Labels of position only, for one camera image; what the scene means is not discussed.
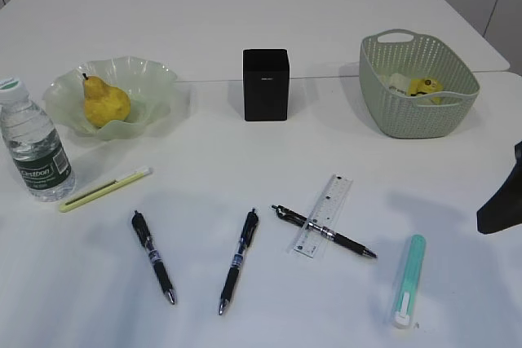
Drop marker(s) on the yellow pear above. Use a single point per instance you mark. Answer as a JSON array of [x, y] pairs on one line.
[[104, 103]]

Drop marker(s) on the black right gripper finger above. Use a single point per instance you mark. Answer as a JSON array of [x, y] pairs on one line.
[[503, 209]]

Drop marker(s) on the clear plastic ruler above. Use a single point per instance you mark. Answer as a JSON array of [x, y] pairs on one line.
[[324, 213]]

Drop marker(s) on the yellow-green utility knife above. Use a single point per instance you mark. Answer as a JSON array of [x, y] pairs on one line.
[[104, 189]]

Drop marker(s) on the clear plastic water bottle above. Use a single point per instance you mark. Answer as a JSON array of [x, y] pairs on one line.
[[34, 144]]

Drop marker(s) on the yellow white waste paper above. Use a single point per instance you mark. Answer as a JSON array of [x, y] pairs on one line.
[[413, 87]]

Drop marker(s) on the teal white utility knife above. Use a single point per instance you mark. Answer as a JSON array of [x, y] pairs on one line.
[[407, 292]]

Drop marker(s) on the green woven plastic basket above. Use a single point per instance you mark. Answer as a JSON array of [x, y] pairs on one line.
[[416, 56]]

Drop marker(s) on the black gel pen left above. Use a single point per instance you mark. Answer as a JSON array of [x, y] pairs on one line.
[[146, 240]]

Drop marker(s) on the black square pen holder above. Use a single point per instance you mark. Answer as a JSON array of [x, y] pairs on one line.
[[266, 84]]

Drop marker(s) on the pale green wavy glass plate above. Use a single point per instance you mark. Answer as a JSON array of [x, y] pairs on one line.
[[151, 86]]

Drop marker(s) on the black gel pen on ruler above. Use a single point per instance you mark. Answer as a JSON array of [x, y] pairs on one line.
[[298, 220]]

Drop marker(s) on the blue black gel pen middle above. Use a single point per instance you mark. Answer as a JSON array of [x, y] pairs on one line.
[[244, 242]]

